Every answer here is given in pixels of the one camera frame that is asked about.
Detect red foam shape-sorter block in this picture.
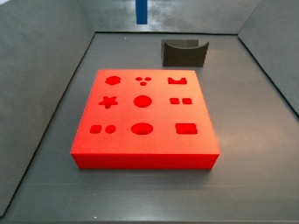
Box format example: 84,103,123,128
71,69,220,170

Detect dark grey curved foam holder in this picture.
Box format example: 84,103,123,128
162,39,210,67

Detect blue vertical strip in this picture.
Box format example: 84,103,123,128
135,0,147,25

